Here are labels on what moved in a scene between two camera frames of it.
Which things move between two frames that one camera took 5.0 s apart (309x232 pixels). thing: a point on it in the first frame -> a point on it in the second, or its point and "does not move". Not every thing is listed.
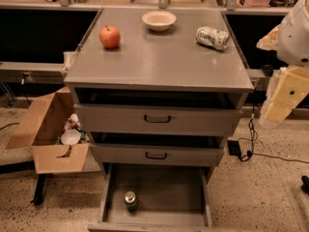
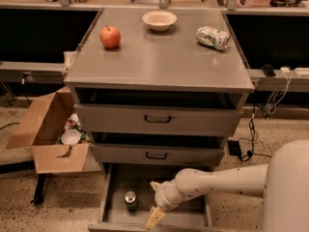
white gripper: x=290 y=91 -> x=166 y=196
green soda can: x=130 y=201 does not move
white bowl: x=159 y=20 does not move
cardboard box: x=39 y=130 does not move
